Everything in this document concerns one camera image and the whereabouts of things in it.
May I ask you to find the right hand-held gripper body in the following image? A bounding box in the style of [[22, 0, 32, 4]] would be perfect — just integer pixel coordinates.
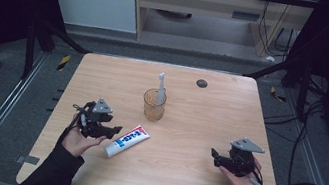
[[223, 135, 268, 182]]

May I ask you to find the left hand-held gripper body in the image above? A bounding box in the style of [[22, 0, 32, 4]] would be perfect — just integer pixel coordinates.
[[67, 92, 118, 142]]

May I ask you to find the person's right hand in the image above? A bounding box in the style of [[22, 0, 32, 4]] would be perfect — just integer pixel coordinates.
[[215, 151, 266, 185]]

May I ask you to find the person's left hand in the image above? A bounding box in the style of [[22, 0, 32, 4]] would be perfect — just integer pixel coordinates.
[[58, 121, 110, 163]]

